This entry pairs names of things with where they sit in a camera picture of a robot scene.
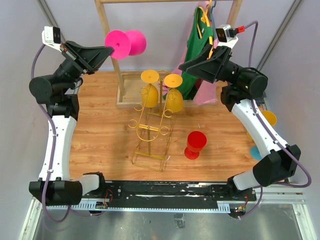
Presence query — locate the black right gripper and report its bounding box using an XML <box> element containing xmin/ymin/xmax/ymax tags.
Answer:
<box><xmin>178</xmin><ymin>44</ymin><xmax>246</xmax><ymax>85</ymax></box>

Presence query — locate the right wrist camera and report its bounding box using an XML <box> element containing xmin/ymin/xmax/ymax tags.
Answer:
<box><xmin>215</xmin><ymin>24</ymin><xmax>245</xmax><ymax>49</ymax></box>

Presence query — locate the green garment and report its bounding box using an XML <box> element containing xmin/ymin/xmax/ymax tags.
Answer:
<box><xmin>177</xmin><ymin>8</ymin><xmax>207</xmax><ymax>100</ymax></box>

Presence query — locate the gold wire wine glass rack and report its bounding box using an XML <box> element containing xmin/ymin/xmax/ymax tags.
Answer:
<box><xmin>128</xmin><ymin>70</ymin><xmax>178</xmax><ymax>172</ymax></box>

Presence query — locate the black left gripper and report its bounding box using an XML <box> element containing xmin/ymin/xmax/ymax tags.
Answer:
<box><xmin>53</xmin><ymin>40</ymin><xmax>114</xmax><ymax>96</ymax></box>

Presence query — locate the yellow clothes hanger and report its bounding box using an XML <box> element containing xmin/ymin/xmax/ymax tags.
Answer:
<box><xmin>196</xmin><ymin>0</ymin><xmax>218</xmax><ymax>59</ymax></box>

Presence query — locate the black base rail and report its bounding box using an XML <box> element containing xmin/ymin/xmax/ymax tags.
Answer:
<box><xmin>76</xmin><ymin>180</ymin><xmax>257</xmax><ymax>213</ymax></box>

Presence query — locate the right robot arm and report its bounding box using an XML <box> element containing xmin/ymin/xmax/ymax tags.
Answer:
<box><xmin>178</xmin><ymin>44</ymin><xmax>301</xmax><ymax>200</ymax></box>

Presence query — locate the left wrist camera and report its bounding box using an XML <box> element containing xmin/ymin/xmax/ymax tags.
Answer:
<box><xmin>41</xmin><ymin>26</ymin><xmax>62</xmax><ymax>48</ymax></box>

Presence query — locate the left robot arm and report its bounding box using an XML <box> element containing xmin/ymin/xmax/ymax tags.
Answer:
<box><xmin>28</xmin><ymin>41</ymin><xmax>114</xmax><ymax>206</ymax></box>

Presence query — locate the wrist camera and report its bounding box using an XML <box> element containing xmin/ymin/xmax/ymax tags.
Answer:
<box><xmin>41</xmin><ymin>26</ymin><xmax>62</xmax><ymax>48</ymax></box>
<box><xmin>215</xmin><ymin>24</ymin><xmax>245</xmax><ymax>49</ymax></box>

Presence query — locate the blue wine glass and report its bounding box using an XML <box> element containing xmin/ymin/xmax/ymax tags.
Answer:
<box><xmin>250</xmin><ymin>146</ymin><xmax>262</xmax><ymax>161</ymax></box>

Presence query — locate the red wine glass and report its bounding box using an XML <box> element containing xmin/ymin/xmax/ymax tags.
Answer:
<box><xmin>184</xmin><ymin>131</ymin><xmax>207</xmax><ymax>160</ymax></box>

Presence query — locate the magenta wine glass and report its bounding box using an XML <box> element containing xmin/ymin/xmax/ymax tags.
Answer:
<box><xmin>104</xmin><ymin>30</ymin><xmax>147</xmax><ymax>60</ymax></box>

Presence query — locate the wooden clothes rack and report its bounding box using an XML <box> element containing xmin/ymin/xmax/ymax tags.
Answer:
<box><xmin>95</xmin><ymin>0</ymin><xmax>243</xmax><ymax>109</ymax></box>

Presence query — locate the pink garment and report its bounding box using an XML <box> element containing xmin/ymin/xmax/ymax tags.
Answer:
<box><xmin>172</xmin><ymin>14</ymin><xmax>217</xmax><ymax>105</ymax></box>

